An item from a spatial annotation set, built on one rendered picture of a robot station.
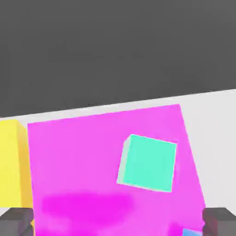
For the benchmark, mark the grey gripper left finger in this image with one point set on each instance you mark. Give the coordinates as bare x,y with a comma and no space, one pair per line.
15,222

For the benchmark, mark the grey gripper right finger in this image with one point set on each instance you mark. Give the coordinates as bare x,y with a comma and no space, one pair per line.
219,222

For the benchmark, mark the small blue cube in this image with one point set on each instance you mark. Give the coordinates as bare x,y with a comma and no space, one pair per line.
191,233

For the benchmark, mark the small turquoise cube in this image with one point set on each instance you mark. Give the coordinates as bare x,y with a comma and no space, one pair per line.
149,164

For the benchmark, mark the large yellow box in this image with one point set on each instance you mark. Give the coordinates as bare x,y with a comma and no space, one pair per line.
11,162

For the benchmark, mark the large magenta box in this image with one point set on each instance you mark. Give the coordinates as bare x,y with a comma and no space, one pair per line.
83,162

